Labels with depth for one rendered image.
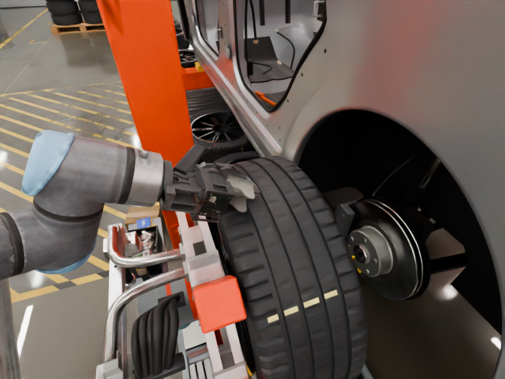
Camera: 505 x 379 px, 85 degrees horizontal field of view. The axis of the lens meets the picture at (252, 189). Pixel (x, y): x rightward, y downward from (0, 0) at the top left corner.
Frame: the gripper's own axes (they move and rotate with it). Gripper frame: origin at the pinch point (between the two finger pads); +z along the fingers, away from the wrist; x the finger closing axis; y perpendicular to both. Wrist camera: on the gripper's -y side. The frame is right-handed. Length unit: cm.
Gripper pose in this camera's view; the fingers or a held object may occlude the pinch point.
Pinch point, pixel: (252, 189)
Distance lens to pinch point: 58.0
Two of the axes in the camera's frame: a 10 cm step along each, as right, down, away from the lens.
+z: 8.2, 1.4, 5.6
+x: 4.6, -7.4, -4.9
